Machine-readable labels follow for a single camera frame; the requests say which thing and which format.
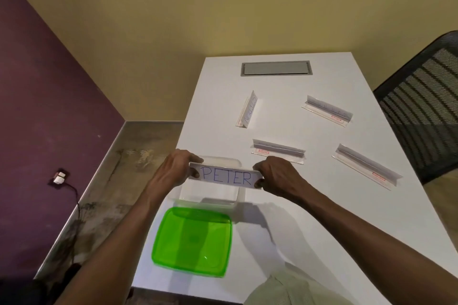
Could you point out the person's right hand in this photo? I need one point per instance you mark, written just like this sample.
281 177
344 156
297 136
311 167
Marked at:
282 179

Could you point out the person's left hand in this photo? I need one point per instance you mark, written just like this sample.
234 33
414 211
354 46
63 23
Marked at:
173 172

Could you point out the clear plastic container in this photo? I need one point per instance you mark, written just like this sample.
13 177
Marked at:
211 194

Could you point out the green plastic lid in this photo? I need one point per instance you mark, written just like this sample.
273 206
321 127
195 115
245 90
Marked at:
193 240

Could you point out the person's left forearm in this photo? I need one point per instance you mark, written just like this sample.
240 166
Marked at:
118 244

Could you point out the person's right forearm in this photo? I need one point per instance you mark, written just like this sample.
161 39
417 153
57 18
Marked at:
375 244

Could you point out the pale green shirt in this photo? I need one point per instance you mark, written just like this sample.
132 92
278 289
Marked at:
286 290

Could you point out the black mesh office chair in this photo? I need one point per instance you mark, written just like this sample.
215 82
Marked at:
422 111

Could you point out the black chair base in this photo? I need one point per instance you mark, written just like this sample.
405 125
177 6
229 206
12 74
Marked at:
21 290

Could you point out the wall socket with white plug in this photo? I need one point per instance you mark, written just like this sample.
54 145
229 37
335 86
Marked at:
59 178

